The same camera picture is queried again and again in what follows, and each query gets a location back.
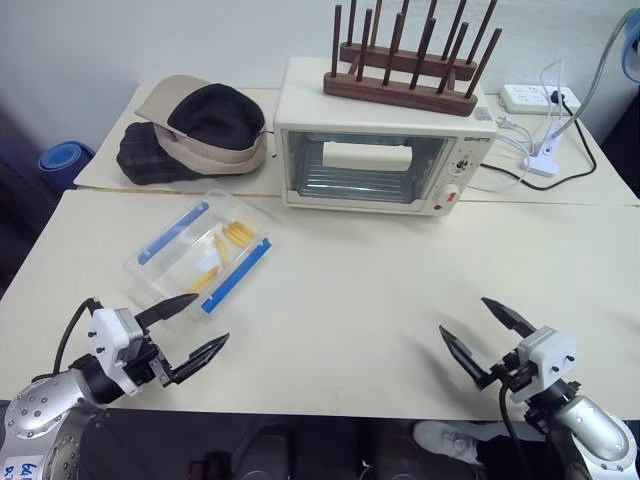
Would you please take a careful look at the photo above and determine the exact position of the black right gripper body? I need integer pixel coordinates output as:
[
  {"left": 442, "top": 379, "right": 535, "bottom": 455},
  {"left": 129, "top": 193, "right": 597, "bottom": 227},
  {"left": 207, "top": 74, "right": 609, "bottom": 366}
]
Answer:
[{"left": 488, "top": 348, "right": 532, "bottom": 397}]

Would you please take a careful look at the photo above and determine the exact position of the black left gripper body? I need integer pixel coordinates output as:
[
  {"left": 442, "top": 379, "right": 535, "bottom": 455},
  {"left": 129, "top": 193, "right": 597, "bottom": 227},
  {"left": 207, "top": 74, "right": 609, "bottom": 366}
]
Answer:
[{"left": 122, "top": 335, "right": 177, "bottom": 390}]

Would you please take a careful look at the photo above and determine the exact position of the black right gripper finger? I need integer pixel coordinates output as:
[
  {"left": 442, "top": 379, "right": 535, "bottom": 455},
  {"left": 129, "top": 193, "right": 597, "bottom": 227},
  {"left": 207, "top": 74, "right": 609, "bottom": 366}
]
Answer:
[
  {"left": 438, "top": 324, "right": 496, "bottom": 392},
  {"left": 480, "top": 296, "right": 539, "bottom": 340}
]

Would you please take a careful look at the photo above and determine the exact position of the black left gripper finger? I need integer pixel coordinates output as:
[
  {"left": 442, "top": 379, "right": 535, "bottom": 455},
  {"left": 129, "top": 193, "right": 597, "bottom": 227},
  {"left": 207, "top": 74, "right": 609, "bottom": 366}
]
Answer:
[
  {"left": 170, "top": 332, "right": 232, "bottom": 386},
  {"left": 133, "top": 292, "right": 201, "bottom": 326}
]

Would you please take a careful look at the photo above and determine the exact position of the clear plastic container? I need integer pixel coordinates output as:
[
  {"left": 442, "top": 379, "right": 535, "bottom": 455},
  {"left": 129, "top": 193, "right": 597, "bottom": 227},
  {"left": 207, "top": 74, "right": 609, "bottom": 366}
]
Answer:
[{"left": 123, "top": 188, "right": 274, "bottom": 316}]

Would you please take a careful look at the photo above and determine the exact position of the cream toaster oven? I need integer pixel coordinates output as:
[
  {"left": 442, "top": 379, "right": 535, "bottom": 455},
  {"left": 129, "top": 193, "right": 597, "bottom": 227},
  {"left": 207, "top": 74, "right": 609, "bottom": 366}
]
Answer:
[{"left": 273, "top": 56, "right": 499, "bottom": 219}]

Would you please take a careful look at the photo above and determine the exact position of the blue container latch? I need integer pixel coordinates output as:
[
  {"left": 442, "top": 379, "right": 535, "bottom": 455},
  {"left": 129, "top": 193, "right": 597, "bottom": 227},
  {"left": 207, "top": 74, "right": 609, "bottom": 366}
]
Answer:
[
  {"left": 200, "top": 237, "right": 274, "bottom": 315},
  {"left": 136, "top": 200, "right": 211, "bottom": 266}
]

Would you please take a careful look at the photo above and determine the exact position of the white shoe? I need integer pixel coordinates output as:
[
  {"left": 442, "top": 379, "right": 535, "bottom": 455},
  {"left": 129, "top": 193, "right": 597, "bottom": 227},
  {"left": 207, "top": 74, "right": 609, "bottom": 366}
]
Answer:
[{"left": 411, "top": 419, "right": 484, "bottom": 469}]

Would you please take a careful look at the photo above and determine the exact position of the dark plaid cap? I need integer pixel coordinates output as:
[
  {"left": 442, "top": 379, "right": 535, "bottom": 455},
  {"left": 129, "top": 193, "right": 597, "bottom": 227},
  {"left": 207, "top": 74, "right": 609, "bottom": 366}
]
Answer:
[{"left": 115, "top": 121, "right": 201, "bottom": 187}]

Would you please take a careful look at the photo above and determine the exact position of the white clip desk lamp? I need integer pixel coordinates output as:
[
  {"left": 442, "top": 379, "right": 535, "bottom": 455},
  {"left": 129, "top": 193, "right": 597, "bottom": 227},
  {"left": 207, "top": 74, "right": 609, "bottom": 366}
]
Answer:
[{"left": 520, "top": 5, "right": 640, "bottom": 177}]

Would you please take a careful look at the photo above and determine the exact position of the blue rolled mat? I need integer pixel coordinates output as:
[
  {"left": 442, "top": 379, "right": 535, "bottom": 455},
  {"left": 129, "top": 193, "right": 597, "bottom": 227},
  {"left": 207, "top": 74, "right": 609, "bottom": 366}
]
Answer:
[{"left": 36, "top": 140, "right": 96, "bottom": 175}]

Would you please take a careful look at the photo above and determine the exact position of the beige bucket hat black lining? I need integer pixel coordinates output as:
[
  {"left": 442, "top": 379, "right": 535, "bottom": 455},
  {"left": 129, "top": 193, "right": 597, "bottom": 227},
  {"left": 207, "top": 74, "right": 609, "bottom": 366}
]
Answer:
[{"left": 134, "top": 74, "right": 267, "bottom": 176}]

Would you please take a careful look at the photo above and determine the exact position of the white power strip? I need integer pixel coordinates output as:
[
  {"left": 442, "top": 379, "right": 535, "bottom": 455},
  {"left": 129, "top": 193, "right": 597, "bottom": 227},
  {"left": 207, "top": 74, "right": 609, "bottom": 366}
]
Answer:
[{"left": 500, "top": 83, "right": 582, "bottom": 116}]

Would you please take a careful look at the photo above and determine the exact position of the dark wooden peg rack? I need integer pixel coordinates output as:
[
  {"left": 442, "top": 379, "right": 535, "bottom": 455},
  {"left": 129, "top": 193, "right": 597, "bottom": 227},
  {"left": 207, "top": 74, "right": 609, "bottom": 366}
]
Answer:
[{"left": 322, "top": 0, "right": 504, "bottom": 119}]

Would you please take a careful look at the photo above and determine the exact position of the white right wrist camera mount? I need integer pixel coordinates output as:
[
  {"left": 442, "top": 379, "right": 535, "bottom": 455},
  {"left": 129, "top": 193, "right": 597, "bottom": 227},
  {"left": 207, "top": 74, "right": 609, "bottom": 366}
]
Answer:
[{"left": 508, "top": 326, "right": 578, "bottom": 404}]

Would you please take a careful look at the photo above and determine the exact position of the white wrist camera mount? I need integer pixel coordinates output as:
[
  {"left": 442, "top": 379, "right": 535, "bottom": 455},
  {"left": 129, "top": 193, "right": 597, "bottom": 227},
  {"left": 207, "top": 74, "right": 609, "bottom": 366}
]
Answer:
[
  {"left": 508, "top": 326, "right": 578, "bottom": 404},
  {"left": 87, "top": 306, "right": 151, "bottom": 397}
]

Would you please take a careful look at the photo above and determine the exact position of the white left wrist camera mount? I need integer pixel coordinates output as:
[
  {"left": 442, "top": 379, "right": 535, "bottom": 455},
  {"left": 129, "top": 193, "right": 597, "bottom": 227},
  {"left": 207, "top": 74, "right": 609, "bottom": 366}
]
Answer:
[{"left": 87, "top": 306, "right": 151, "bottom": 397}]

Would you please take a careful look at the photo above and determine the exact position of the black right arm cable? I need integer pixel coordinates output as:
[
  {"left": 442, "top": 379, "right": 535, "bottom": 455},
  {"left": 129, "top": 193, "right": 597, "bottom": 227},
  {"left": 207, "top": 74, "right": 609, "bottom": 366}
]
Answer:
[{"left": 498, "top": 383, "right": 533, "bottom": 480}]

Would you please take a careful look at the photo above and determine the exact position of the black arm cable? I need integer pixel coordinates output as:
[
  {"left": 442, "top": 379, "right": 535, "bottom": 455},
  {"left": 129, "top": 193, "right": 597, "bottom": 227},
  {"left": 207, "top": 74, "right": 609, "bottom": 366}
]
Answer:
[
  {"left": 51, "top": 297, "right": 105, "bottom": 375},
  {"left": 498, "top": 383, "right": 533, "bottom": 480}
]

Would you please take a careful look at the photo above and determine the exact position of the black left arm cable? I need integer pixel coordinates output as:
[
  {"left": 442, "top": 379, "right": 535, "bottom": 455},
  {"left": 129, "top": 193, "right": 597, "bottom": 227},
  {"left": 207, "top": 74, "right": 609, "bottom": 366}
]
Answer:
[{"left": 51, "top": 297, "right": 105, "bottom": 375}]

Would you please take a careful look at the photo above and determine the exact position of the white plug with cable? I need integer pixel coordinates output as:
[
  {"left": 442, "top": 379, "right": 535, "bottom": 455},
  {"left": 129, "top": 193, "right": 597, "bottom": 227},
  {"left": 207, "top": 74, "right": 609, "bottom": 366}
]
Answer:
[{"left": 495, "top": 97, "right": 539, "bottom": 151}]

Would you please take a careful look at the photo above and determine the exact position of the white lamp cable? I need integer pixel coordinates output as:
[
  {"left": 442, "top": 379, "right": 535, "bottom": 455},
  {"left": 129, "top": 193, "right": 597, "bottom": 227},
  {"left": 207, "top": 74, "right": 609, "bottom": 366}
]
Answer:
[{"left": 469, "top": 58, "right": 571, "bottom": 194}]

